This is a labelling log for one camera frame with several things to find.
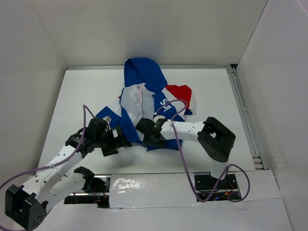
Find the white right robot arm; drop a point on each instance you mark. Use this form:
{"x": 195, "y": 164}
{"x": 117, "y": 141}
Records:
{"x": 215, "y": 138}

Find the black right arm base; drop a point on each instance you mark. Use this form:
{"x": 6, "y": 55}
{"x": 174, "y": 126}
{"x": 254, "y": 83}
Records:
{"x": 227, "y": 187}

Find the white taped panel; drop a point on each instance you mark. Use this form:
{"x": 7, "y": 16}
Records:
{"x": 150, "y": 191}

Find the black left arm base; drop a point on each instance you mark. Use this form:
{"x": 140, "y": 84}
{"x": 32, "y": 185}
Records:
{"x": 96, "y": 193}

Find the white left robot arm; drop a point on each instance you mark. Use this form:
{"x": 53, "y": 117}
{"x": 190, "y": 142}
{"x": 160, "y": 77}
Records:
{"x": 29, "y": 204}

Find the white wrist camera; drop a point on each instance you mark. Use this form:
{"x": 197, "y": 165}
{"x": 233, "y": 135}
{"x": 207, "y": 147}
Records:
{"x": 157, "y": 117}
{"x": 107, "y": 119}

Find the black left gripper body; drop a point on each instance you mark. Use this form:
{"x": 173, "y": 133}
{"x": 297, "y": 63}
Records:
{"x": 107, "y": 139}

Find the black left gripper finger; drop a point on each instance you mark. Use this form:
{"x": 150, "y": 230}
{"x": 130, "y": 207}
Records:
{"x": 108, "y": 150}
{"x": 121, "y": 140}

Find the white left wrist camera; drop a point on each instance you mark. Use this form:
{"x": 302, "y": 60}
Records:
{"x": 107, "y": 119}

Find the blue white red jacket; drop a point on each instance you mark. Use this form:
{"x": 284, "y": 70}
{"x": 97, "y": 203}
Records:
{"x": 146, "y": 91}

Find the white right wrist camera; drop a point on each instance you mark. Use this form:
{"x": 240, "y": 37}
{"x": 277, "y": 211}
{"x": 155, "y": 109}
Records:
{"x": 157, "y": 117}

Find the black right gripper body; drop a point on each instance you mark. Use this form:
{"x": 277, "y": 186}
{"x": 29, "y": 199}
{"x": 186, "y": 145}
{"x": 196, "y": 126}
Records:
{"x": 148, "y": 140}

